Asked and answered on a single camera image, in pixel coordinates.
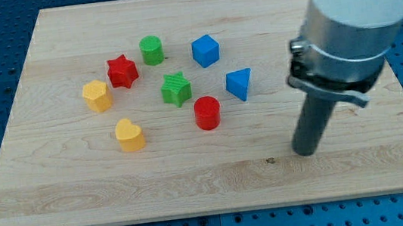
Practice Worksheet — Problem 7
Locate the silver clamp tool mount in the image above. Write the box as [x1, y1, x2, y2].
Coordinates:
[287, 0, 401, 109]

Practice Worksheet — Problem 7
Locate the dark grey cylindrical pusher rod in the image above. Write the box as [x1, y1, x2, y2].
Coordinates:
[292, 94, 336, 156]

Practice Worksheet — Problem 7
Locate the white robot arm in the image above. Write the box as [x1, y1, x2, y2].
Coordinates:
[287, 0, 403, 156]

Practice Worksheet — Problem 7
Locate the blue triangle block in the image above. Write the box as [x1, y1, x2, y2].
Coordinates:
[225, 67, 251, 101]

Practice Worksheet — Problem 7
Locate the red cylinder block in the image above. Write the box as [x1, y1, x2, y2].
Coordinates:
[194, 95, 221, 131]

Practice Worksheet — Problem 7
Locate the blue cube block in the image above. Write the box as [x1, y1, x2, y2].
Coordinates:
[191, 35, 220, 68]

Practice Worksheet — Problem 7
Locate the green star block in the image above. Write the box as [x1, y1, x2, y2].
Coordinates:
[161, 71, 193, 108]

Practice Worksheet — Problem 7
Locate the green cylinder block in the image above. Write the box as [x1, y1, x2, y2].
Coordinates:
[139, 35, 165, 66]

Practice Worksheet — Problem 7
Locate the yellow heart block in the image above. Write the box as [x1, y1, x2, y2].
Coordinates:
[115, 119, 146, 152]

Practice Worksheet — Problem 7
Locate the wooden board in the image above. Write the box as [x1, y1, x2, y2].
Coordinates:
[0, 0, 403, 226]

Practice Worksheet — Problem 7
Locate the red star block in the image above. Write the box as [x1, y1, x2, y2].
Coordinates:
[107, 54, 139, 88]

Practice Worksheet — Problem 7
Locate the yellow hexagon block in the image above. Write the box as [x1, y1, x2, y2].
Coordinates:
[82, 80, 113, 113]

